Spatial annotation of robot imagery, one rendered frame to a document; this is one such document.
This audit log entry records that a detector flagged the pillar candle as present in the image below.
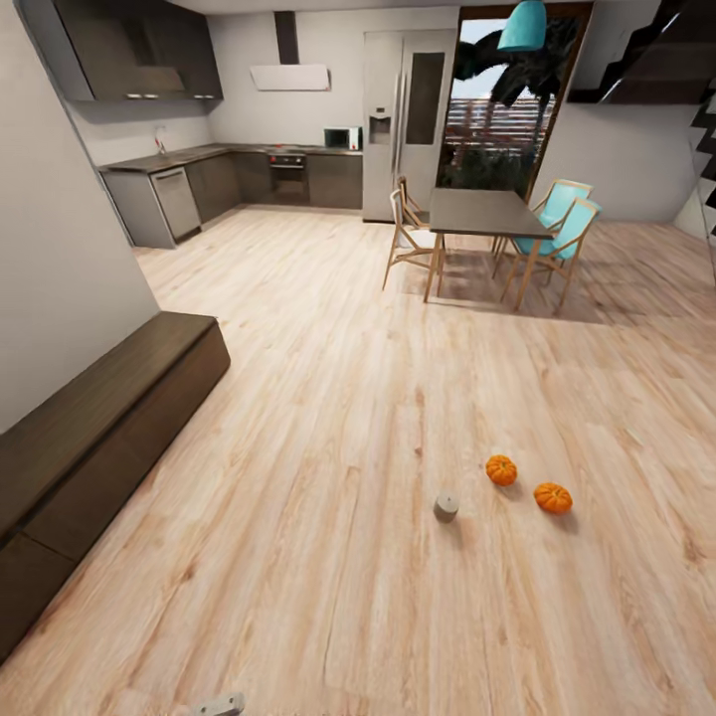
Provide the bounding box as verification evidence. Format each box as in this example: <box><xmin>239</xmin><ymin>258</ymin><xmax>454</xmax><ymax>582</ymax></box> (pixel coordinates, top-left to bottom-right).
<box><xmin>434</xmin><ymin>492</ymin><xmax>459</xmax><ymax>524</ymax></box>

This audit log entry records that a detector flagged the pumpkin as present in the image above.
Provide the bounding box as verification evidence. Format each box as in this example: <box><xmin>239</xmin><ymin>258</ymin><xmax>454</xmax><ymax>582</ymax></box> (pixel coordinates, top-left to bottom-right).
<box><xmin>485</xmin><ymin>455</ymin><xmax>517</xmax><ymax>487</ymax></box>
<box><xmin>537</xmin><ymin>485</ymin><xmax>573</xmax><ymax>514</ymax></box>

